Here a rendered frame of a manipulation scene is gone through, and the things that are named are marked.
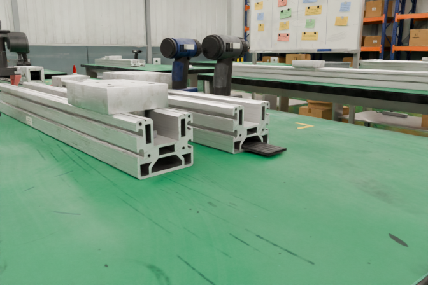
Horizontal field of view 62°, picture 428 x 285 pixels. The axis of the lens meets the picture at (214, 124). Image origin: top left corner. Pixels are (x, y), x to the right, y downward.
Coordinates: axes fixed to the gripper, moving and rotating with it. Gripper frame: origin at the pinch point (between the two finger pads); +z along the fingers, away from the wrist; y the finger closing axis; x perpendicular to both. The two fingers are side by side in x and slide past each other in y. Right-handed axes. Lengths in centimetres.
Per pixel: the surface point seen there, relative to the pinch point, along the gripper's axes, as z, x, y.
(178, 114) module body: -5, -99, 1
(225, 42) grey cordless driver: -16, -79, 31
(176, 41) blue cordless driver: -17, -57, 33
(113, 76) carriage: -8, -57, 13
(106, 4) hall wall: -169, 1013, 566
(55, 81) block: -4.5, -14.0, 13.7
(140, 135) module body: -3, -98, -5
